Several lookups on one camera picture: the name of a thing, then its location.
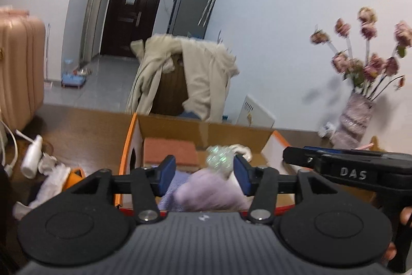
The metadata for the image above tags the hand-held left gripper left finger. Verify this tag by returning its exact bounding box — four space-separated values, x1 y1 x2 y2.
61 155 176 224

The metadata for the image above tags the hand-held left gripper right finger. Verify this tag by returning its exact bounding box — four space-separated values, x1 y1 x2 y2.
234 154 351 226

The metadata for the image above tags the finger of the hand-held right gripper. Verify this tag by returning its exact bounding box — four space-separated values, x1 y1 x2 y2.
303 145 385 154
282 147 324 171

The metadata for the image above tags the purple drawstring pouch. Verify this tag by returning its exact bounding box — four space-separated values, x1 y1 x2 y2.
157 170 190 211

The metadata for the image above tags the brown layered sponge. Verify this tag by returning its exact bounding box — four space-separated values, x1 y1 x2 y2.
143 137 198 172

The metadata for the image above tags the clear plastic bag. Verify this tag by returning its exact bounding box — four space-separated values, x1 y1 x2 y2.
206 144 253 180

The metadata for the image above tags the lilac fluffy towel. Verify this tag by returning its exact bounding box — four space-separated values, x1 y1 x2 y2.
174 169 253 212

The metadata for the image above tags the red cardboard box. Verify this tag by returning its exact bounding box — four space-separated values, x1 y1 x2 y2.
115 112 317 218

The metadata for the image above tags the person's right hand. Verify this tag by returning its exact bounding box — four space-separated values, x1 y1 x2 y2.
383 207 412 264

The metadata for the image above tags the pink textured vase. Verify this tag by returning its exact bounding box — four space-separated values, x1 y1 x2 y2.
331 93 375 149

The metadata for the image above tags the brown chair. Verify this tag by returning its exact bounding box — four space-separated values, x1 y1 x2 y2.
151 57 189 116

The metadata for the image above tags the orange pouch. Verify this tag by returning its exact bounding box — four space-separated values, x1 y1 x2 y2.
63 168 87 192

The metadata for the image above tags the bunch of dried roses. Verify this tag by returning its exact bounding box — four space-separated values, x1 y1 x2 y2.
310 7 412 98

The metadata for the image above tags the beige coat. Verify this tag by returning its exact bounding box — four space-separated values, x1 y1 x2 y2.
125 33 240 122

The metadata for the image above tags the crumpled white tissue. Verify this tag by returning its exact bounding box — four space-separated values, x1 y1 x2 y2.
13 154 71 219

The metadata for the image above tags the blue floor tray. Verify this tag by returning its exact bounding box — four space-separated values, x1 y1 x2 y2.
61 69 87 89

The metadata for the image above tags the white spray bottle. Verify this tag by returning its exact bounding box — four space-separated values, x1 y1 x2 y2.
21 135 44 179

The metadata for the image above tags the dark brown entrance door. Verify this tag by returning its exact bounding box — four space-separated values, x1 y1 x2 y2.
100 0 167 58

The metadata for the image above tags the grey refrigerator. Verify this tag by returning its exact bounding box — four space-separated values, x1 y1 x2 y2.
168 0 220 40

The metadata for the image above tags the light wooden door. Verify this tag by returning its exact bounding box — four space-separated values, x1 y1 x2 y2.
80 0 111 64

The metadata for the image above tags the folded clear umbrella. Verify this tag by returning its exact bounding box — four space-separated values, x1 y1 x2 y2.
198 0 219 27

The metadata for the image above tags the pink suitcase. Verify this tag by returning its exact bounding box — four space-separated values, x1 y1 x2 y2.
0 6 46 130

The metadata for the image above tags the white power cable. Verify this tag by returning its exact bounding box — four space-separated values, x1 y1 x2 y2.
0 120 36 177

